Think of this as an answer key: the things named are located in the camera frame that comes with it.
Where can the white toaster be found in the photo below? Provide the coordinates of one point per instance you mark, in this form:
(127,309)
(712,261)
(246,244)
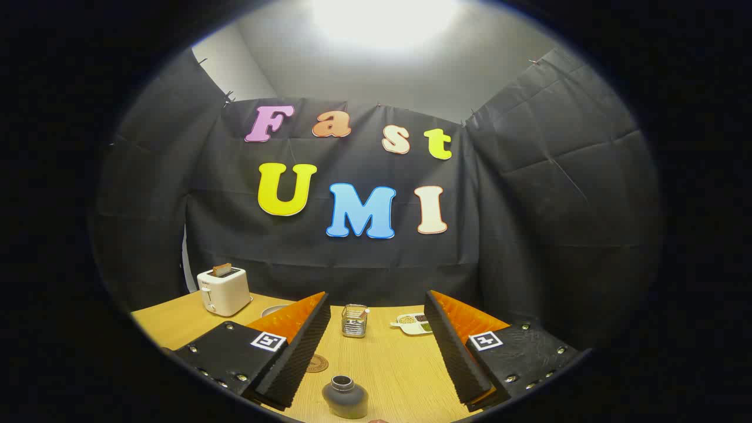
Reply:
(226,294)

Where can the silver juice bottle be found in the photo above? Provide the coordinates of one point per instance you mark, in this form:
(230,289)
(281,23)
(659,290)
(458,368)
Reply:
(345,398)

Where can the white plate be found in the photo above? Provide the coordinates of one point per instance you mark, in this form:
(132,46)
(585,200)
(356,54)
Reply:
(271,310)

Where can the black backdrop cloth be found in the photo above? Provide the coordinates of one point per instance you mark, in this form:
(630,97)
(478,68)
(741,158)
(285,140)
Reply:
(529,223)

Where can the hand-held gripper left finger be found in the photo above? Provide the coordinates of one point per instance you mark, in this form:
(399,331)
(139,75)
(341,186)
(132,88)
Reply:
(294,358)

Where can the wooden table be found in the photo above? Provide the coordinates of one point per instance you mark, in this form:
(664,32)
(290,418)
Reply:
(388,370)

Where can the white divided seasoning dish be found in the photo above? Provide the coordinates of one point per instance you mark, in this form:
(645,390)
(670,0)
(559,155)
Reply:
(411,324)

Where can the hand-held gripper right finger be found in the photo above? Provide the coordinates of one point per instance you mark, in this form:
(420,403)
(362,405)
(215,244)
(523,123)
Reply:
(461,358)

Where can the round cork coaster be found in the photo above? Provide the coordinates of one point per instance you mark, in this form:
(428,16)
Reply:
(318,364)

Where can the toast slice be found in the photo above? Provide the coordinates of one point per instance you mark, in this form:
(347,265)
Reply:
(221,269)

